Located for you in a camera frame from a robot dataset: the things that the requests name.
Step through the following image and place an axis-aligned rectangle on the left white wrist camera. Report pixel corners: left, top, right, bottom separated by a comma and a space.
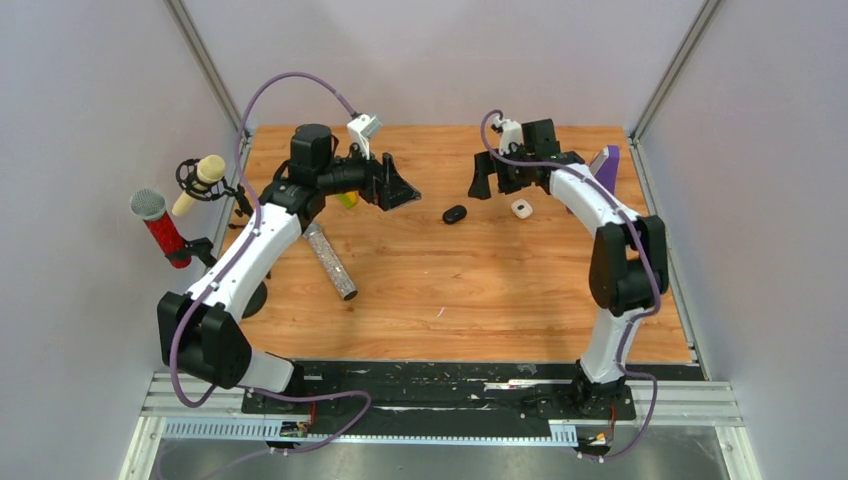
346, 113, 383, 159

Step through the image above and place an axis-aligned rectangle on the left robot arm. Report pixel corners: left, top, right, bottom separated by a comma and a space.
157, 114, 421, 413

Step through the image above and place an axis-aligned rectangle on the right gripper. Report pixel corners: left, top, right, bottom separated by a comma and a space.
469, 144, 535, 201

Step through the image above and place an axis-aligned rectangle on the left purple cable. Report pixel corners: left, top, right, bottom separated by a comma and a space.
168, 72, 359, 455

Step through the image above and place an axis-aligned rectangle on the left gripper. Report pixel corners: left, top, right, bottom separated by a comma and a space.
315, 137, 419, 211

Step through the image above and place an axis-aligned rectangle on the black round stand base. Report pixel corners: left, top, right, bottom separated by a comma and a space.
242, 281, 268, 318

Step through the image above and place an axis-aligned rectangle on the purple cable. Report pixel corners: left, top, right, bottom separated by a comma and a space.
168, 72, 359, 455
480, 109, 664, 462

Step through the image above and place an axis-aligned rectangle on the silver glitter microphone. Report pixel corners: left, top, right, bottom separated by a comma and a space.
302, 222, 358, 301

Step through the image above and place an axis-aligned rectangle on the black mounting rail base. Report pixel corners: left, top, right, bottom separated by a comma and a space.
231, 357, 704, 442

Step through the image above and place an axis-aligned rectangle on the purple stand with phone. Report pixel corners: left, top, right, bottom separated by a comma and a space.
559, 145, 621, 224

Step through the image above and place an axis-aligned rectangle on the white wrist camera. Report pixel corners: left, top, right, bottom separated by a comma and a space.
492, 117, 524, 156
346, 113, 383, 159

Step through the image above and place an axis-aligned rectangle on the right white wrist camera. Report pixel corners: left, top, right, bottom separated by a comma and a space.
492, 117, 524, 156

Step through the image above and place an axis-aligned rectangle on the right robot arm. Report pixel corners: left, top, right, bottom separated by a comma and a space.
468, 110, 669, 418

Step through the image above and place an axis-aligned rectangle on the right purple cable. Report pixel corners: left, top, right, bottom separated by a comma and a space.
480, 109, 664, 462

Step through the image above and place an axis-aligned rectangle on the yellow green toy block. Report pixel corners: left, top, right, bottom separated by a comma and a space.
336, 192, 359, 209

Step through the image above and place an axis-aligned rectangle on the red microphone grey head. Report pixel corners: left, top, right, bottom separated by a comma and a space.
130, 188, 191, 269

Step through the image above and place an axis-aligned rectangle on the beige microphone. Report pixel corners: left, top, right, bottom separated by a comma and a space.
171, 155, 226, 217

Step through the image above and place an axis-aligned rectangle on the white earbud charging case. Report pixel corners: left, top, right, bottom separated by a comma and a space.
510, 199, 534, 220

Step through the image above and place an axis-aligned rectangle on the black earbud charging case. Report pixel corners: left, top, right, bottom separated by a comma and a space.
442, 205, 468, 225

